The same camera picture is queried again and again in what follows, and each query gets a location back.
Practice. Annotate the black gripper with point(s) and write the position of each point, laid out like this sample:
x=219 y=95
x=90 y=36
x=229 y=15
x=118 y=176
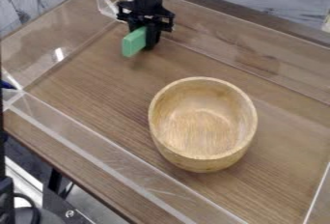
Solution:
x=147 y=14

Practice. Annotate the green rectangular block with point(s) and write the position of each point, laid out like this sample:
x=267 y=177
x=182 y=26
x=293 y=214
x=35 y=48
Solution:
x=134 y=42

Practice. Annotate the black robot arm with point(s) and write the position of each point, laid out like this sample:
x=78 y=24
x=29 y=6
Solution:
x=150 y=15

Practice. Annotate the brown wooden bowl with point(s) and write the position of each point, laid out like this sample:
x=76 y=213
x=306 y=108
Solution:
x=203 y=122

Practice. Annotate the blue object at left edge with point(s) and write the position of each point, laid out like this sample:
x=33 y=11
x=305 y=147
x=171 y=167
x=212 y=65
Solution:
x=7 y=85

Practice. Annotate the black table leg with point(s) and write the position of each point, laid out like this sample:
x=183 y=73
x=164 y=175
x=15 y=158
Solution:
x=55 y=181

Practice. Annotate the clear acrylic corner bracket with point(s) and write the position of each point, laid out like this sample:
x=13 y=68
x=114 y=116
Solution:
x=108 y=8

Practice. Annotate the grey metal base plate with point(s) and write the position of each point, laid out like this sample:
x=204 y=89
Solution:
x=54 y=211

